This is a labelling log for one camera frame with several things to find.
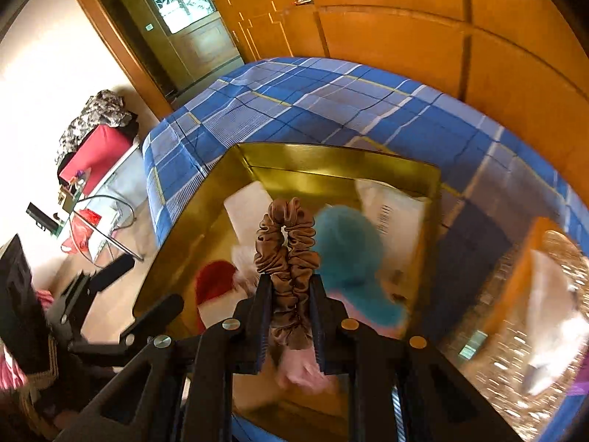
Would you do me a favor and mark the wooden wall cabinet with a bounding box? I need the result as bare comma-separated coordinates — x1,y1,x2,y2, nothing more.
214,0,588,197

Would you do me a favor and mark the metal frame side table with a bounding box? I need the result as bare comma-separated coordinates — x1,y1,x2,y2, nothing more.
58,144,147,266

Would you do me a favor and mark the blue plaid tablecloth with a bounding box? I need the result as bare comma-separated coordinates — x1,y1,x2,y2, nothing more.
142,57,589,442

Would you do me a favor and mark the red knitted cloth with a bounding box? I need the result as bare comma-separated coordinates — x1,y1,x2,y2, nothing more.
195,260,239,332

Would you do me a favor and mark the white printed packet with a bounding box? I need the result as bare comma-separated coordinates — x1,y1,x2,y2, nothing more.
355,179,430,283

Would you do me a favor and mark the brown satin scrunchie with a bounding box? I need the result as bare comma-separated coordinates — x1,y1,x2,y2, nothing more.
255,197,321,350

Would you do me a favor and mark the fluffy blue cloth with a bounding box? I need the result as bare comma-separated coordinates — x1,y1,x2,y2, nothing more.
314,206,405,328

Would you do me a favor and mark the purple carton box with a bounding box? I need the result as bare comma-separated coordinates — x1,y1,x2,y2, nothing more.
568,353,589,396

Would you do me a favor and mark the ornate silver tissue box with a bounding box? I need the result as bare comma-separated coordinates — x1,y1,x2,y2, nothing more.
440,218,588,441

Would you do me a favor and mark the patterned grey cloth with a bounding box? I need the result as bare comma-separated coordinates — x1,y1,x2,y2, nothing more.
55,90,137,166

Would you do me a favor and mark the gold tray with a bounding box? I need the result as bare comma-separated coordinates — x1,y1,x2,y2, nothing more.
134,143,440,441

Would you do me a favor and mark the glass panel door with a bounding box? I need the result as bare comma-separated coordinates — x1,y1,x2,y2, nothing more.
101,0,244,109

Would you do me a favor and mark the white tissue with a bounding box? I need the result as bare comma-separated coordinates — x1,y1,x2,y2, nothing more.
522,250,588,396

